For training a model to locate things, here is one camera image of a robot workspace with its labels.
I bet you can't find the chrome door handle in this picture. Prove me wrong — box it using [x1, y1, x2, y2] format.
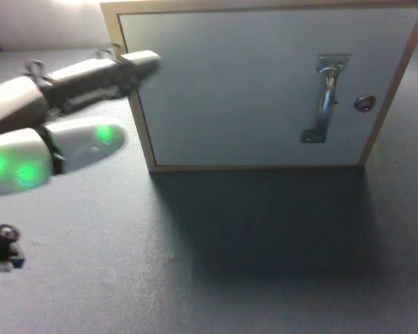
[301, 54, 351, 143]

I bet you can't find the black and white mount bracket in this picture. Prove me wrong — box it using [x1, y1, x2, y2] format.
[0, 224, 26, 279]

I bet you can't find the grey table cloth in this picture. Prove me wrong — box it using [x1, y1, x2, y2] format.
[0, 47, 418, 334]

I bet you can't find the round silver lock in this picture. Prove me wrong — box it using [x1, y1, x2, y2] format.
[353, 94, 376, 113]

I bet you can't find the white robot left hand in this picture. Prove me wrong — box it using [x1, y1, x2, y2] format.
[0, 50, 162, 198]

